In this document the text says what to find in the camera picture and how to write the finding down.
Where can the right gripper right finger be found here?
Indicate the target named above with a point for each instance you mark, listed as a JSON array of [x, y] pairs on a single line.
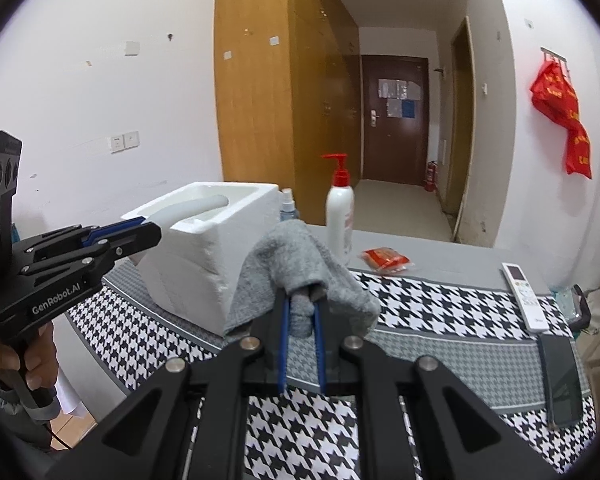
[[416, 419]]

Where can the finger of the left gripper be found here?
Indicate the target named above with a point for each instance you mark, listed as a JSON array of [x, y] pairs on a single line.
[[72, 238], [92, 263]]

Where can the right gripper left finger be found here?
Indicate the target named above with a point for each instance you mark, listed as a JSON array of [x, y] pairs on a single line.
[[188, 420]]

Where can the grey cloth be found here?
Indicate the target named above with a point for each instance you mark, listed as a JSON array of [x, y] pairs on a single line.
[[291, 259]]

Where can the person left hand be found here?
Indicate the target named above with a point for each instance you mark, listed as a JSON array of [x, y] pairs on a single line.
[[39, 360]]

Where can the white foam box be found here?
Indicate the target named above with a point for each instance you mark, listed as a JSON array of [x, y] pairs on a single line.
[[207, 229]]

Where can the black smartphone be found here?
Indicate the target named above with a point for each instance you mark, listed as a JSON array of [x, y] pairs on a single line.
[[561, 382]]

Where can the white remote control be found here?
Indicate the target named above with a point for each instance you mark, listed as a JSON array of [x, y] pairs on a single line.
[[531, 310]]

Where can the blue spray bottle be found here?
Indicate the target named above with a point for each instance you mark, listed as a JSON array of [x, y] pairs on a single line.
[[287, 209]]

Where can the red snack packet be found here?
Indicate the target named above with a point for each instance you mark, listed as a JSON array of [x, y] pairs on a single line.
[[386, 260]]

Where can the white pump lotion bottle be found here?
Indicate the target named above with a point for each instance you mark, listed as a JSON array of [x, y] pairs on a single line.
[[339, 210]]

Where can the red fire extinguisher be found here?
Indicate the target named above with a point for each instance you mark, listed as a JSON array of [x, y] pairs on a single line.
[[431, 177]]

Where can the wooden wardrobe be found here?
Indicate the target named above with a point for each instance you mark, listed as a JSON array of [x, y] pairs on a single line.
[[288, 94]]

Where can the dark brown entrance door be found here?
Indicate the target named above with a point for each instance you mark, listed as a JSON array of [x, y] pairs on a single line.
[[396, 118]]

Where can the red plastic bag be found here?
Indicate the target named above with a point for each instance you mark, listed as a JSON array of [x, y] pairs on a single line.
[[552, 95]]

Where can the wall hook rack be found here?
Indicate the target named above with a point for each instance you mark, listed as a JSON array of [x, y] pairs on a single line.
[[551, 55]]

